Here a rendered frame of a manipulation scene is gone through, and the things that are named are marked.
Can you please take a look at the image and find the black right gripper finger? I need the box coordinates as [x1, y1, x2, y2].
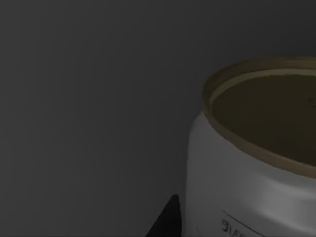
[145, 194, 183, 237]

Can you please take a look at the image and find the white can with gold top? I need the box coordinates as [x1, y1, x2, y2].
[185, 57, 316, 237]

